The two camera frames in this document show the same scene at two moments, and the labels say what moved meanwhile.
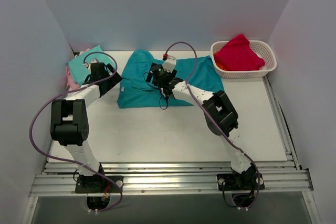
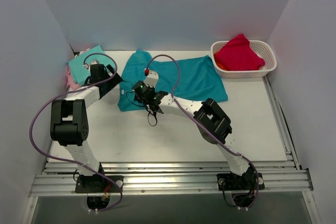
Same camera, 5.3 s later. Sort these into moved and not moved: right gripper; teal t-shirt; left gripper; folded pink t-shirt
Moved: right gripper
Not moved: teal t-shirt; left gripper; folded pink t-shirt
